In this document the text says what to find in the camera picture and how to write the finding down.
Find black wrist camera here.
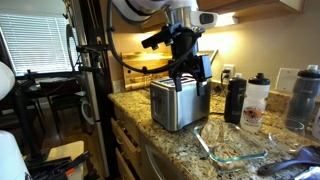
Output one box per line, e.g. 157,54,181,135
141,23,176,51

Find white water bottle with logo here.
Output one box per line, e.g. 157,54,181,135
239,72,272,135

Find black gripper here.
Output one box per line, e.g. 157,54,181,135
161,22,214,97

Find clear drinking glass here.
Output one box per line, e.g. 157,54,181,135
268,117,306,155

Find black water bottle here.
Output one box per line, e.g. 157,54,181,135
223,72,248,125

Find wooden counter drawers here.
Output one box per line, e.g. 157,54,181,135
109,105,188,180

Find black tripod legs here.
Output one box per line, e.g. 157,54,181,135
24,151,92,180

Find black plastic spoon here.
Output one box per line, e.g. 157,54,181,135
256,144,320,177

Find stainless steel toaster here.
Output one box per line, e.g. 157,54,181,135
149,77,212,133

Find black vertical post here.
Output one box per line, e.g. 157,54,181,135
77,0,118,180

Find clear glass baking dish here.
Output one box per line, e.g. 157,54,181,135
193,121,269,174

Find wooden upper cabinet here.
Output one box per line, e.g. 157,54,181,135
195,0,306,22

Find dark dining chair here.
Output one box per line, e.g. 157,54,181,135
39,78,88,135

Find grey translucent water bottle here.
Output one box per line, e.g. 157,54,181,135
284,64,320,131

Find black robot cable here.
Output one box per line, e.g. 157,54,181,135
105,0,201,75

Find silver curved door handle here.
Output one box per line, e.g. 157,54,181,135
144,144,168,180

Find white switch plate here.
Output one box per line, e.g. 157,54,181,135
274,67,301,95

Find window with white blinds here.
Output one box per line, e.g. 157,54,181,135
0,13,81,76

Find black power cord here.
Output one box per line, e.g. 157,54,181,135
209,68,235,98

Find white wall outlet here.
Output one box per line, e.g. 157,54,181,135
222,63,236,85

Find under cabinet light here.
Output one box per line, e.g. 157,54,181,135
213,12,240,28

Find white rounded object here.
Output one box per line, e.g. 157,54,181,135
0,129,32,180

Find wooden cutting board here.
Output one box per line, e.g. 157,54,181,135
120,49,219,92

